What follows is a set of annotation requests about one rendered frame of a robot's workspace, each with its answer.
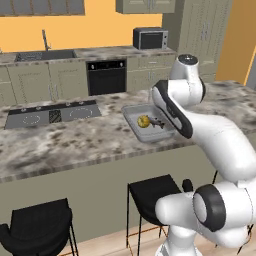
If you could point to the grey fish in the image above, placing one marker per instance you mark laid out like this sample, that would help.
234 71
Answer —
157 123

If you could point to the olive base cupboards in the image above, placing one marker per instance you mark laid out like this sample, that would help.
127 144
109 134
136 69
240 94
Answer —
150 71
43 81

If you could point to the black bar stool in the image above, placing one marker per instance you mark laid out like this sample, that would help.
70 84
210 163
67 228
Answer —
36 226
150 196

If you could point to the steel tap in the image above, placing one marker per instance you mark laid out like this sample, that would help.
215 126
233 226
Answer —
45 40

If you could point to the black oven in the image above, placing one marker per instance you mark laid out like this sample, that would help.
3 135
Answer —
106 77

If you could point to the olive tall cupboard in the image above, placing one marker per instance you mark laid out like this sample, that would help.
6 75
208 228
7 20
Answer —
203 36

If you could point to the yellow squash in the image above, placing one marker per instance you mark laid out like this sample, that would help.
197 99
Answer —
143 121

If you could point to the grey rectangular tray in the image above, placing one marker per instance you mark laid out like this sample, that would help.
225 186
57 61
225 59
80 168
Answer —
146 131

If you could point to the olive wall cupboards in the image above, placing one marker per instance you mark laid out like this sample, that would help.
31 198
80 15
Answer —
145 6

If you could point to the steel sink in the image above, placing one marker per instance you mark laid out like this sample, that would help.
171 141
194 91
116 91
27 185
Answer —
45 55

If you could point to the black hob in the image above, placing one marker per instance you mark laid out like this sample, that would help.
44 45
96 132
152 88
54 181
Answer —
53 115

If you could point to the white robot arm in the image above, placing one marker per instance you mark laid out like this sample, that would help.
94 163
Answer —
216 140

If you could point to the grey wall cupboards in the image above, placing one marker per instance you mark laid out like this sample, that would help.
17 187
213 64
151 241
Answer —
41 7

